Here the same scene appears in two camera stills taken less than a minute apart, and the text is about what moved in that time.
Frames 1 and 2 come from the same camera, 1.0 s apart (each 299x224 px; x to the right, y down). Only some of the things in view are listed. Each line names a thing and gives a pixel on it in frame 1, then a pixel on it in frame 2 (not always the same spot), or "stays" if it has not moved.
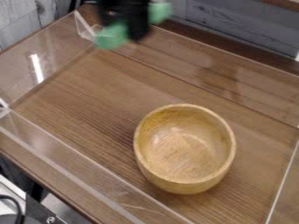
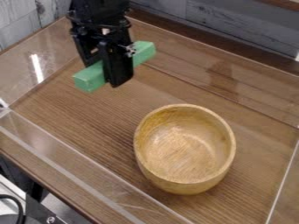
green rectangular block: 113,35 → 92,78
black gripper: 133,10 → 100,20
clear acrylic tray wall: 177,134 stays
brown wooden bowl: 183,145 stays
